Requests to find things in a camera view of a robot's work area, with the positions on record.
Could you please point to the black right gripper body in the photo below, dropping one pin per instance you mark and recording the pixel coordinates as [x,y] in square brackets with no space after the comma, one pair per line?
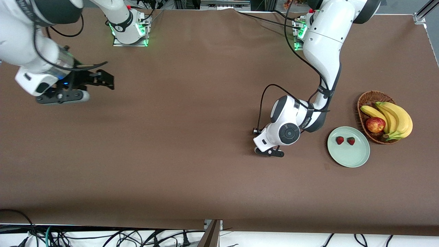
[79,79]

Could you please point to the red strawberry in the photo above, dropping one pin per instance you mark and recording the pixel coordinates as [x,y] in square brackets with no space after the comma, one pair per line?
[340,140]
[351,141]

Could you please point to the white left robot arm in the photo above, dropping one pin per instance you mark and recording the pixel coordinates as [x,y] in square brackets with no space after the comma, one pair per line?
[322,37]

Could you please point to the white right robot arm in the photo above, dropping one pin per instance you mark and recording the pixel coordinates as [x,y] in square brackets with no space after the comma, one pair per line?
[20,44]

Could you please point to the pale green round plate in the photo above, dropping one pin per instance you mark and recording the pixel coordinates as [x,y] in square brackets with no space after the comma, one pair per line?
[348,154]

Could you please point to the large table cover sheet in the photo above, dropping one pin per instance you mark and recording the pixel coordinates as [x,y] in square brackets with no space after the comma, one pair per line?
[205,103]

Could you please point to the silver equipment rack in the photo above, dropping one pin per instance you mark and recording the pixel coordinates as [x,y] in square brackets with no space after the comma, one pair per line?
[224,5]

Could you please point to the colourful background objects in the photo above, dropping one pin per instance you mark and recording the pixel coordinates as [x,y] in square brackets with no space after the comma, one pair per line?
[289,4]

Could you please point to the brown wicker basket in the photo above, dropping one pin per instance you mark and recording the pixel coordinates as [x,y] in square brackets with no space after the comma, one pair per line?
[368,99]

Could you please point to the red yellow apple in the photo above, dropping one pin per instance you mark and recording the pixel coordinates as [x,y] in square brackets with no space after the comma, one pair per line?
[375,125]

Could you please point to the yellow banana bunch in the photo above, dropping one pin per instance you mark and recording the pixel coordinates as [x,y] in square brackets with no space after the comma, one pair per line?
[398,118]

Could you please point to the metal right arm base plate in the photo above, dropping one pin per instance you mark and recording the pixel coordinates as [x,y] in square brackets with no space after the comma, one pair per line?
[130,45]

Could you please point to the silver table edge bracket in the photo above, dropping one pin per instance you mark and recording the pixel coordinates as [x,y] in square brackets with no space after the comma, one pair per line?
[207,223]

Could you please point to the brown table post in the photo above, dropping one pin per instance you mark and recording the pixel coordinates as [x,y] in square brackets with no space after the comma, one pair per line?
[211,238]

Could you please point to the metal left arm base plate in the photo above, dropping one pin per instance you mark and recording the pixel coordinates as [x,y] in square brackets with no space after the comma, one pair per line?
[297,47]

